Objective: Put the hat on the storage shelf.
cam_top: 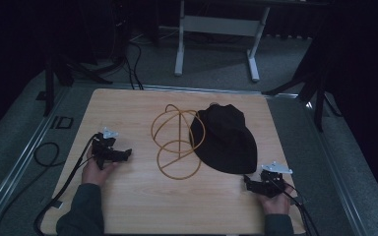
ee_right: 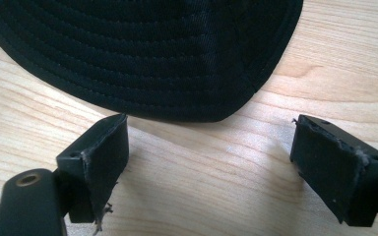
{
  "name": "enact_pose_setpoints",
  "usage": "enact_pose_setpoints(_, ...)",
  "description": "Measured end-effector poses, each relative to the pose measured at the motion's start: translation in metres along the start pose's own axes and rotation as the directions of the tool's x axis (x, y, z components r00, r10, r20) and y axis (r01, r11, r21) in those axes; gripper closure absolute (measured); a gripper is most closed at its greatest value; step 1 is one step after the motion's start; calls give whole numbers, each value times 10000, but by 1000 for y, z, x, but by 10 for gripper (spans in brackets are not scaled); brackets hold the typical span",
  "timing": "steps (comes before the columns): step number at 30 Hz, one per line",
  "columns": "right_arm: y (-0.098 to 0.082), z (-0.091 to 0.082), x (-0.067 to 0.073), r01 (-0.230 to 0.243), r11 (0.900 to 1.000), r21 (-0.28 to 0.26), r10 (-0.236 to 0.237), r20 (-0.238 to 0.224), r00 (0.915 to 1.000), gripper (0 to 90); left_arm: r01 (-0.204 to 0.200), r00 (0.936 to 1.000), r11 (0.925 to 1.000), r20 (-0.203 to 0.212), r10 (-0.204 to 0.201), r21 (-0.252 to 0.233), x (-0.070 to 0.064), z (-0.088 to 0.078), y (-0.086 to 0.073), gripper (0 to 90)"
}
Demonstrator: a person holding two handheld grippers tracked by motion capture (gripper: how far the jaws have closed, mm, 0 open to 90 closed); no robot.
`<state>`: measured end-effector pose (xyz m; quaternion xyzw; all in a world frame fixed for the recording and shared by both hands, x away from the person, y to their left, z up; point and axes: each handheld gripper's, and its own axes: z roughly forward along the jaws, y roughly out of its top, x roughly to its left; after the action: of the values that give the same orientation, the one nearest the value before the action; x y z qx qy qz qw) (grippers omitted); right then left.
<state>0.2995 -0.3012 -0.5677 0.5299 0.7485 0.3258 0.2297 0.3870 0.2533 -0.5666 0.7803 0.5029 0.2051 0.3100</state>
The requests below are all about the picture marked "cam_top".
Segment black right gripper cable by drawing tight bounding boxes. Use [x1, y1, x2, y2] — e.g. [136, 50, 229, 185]
[283, 181, 321, 236]

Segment black hanging cables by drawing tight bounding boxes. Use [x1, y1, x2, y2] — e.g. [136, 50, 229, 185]
[111, 0, 145, 91]

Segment metal floor rail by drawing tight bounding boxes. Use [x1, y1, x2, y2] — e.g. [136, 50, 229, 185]
[0, 86, 70, 227]

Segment black looped floor cable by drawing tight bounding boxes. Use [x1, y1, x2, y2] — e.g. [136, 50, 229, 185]
[0, 142, 61, 236]

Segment white desk frame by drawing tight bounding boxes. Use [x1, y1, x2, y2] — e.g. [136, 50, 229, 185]
[173, 0, 272, 83]

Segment black tripod stand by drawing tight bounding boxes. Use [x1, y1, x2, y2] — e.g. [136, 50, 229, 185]
[263, 48, 344, 133]
[43, 53, 114, 118]

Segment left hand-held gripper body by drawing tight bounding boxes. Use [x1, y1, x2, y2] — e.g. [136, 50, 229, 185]
[91, 127, 120, 171]

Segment black bucket hat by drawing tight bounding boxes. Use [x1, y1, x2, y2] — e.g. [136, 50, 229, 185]
[188, 103, 259, 175]

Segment person's right hand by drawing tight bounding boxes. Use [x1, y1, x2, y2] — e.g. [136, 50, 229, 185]
[258, 183, 295, 216]

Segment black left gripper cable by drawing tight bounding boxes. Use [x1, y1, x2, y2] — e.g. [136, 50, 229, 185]
[32, 133, 100, 236]

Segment golden wire hat stand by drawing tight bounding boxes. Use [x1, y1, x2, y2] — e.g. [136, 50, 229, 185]
[150, 103, 207, 181]

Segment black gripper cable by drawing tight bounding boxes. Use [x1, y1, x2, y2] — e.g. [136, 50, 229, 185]
[283, 181, 321, 236]
[32, 133, 100, 236]

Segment person's left hand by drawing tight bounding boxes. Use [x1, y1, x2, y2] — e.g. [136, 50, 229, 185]
[81, 155, 120, 188]

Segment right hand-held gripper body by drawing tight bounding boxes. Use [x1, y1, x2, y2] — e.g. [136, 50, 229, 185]
[257, 160, 294, 199]

